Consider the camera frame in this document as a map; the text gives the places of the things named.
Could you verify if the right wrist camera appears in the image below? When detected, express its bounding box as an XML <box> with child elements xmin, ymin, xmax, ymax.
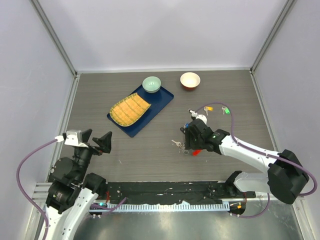
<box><xmin>190</xmin><ymin>111</ymin><xmax>208</xmax><ymax>124</ymax></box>

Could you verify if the keyring bunch with tags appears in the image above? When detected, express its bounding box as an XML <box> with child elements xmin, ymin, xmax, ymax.
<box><xmin>171</xmin><ymin>123</ymin><xmax>202</xmax><ymax>157</ymax></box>

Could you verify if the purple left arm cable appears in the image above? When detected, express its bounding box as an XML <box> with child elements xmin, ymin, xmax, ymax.
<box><xmin>16</xmin><ymin>138</ymin><xmax>60</xmax><ymax>240</ymax></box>

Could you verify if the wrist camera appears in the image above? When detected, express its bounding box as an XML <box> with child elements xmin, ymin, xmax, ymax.
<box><xmin>190</xmin><ymin>111</ymin><xmax>208</xmax><ymax>124</ymax></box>
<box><xmin>54</xmin><ymin>130</ymin><xmax>89</xmax><ymax>148</ymax></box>

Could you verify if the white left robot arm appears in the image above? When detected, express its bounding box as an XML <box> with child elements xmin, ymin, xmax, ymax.
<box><xmin>42</xmin><ymin>129</ymin><xmax>113</xmax><ymax>240</ymax></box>

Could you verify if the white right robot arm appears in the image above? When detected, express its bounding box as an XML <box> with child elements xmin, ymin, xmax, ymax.
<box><xmin>184</xmin><ymin>119</ymin><xmax>309</xmax><ymax>205</ymax></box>

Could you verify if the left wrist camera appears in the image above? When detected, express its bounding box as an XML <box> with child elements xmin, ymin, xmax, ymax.
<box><xmin>54</xmin><ymin>130</ymin><xmax>89</xmax><ymax>148</ymax></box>

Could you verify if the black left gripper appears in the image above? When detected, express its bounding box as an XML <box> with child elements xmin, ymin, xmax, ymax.
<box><xmin>73</xmin><ymin>128</ymin><xmax>112</xmax><ymax>182</ymax></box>

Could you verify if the red bowl white inside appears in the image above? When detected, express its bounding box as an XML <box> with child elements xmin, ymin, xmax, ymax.
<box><xmin>180</xmin><ymin>72</ymin><xmax>201</xmax><ymax>91</ymax></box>

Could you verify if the blue rectangular tray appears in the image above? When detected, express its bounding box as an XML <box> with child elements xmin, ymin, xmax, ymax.
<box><xmin>106</xmin><ymin>85</ymin><xmax>174</xmax><ymax>138</ymax></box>

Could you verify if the white slotted cable duct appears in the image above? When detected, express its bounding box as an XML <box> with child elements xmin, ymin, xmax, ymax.
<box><xmin>88</xmin><ymin>202</ymin><xmax>230</xmax><ymax>213</ymax></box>

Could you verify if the woven bamboo plate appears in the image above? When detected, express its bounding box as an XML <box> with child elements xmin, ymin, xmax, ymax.
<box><xmin>109</xmin><ymin>92</ymin><xmax>152</xmax><ymax>127</ymax></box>

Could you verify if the key with yellow tag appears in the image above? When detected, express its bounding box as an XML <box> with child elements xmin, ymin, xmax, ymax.
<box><xmin>203</xmin><ymin>106</ymin><xmax>214</xmax><ymax>116</ymax></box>

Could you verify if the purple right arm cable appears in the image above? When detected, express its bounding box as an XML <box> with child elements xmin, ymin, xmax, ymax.
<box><xmin>193</xmin><ymin>101</ymin><xmax>317</xmax><ymax>219</ymax></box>

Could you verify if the key with green tag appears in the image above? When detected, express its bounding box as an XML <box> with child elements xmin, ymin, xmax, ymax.
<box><xmin>221</xmin><ymin>106</ymin><xmax>231</xmax><ymax>115</ymax></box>

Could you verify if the light green bowl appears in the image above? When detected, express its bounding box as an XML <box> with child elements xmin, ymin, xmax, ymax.
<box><xmin>142</xmin><ymin>76</ymin><xmax>162</xmax><ymax>93</ymax></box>

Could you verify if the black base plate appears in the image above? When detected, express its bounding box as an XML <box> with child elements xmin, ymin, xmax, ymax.
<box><xmin>107</xmin><ymin>181</ymin><xmax>256</xmax><ymax>205</ymax></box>

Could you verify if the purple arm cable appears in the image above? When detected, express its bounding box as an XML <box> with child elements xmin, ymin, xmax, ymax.
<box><xmin>16</xmin><ymin>138</ymin><xmax>60</xmax><ymax>240</ymax></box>
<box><xmin>193</xmin><ymin>101</ymin><xmax>317</xmax><ymax>219</ymax></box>

